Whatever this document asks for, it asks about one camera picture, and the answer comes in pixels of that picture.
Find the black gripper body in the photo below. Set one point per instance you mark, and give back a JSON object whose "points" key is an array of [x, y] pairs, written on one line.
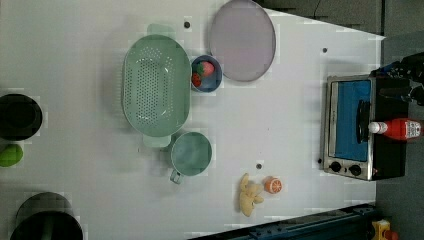
{"points": [[409, 68]]}

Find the red ketchup bottle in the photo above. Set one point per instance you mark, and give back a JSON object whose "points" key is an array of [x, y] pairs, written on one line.
{"points": [[401, 129]]}

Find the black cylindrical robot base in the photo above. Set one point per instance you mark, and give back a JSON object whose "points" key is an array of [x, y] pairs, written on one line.
{"points": [[46, 216]]}

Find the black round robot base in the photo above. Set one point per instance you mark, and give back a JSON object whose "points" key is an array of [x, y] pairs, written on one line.
{"points": [[20, 117]]}

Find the black toaster oven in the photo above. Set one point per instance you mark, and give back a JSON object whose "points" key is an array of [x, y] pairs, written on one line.
{"points": [[349, 149]]}

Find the yellow red object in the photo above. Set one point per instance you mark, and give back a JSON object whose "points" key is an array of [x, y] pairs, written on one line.
{"points": [[383, 231]]}

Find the lilac round plate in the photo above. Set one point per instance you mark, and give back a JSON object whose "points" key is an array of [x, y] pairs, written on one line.
{"points": [[242, 38]]}

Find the orange slice toy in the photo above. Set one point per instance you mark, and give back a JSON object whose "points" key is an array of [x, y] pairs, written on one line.
{"points": [[273, 185]]}

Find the small blue bowl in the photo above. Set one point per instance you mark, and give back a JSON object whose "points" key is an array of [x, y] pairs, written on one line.
{"points": [[212, 82]]}

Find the yellow plush toy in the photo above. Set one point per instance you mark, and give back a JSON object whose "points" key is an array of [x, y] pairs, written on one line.
{"points": [[250, 195]]}

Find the pink toy strawberry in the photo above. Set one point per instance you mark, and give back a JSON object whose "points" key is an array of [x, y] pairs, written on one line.
{"points": [[205, 68]]}

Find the red toy fruit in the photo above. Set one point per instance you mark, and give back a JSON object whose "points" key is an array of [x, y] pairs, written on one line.
{"points": [[196, 80]]}

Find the teal mug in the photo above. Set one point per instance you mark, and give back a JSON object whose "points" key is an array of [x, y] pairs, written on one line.
{"points": [[190, 155]]}

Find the green perforated colander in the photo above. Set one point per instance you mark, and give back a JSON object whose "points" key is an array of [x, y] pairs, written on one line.
{"points": [[156, 77]]}

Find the green round object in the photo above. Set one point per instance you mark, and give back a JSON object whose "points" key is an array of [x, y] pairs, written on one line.
{"points": [[11, 155]]}

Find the blue metal frame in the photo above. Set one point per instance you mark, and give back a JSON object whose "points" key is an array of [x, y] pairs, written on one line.
{"points": [[350, 223]]}

